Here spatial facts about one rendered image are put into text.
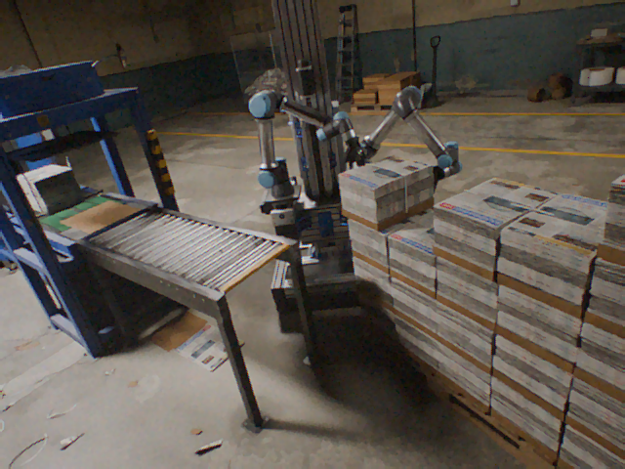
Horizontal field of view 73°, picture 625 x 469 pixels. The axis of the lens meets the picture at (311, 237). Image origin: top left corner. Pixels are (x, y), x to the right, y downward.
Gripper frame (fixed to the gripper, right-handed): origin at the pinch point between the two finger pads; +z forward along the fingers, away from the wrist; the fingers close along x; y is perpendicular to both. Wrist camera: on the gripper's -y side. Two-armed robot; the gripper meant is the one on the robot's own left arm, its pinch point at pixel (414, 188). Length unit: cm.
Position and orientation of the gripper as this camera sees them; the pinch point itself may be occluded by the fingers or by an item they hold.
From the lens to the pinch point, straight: 242.3
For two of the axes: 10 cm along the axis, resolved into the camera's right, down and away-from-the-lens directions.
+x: 5.3, 3.2, -7.9
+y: -1.5, -8.7, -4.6
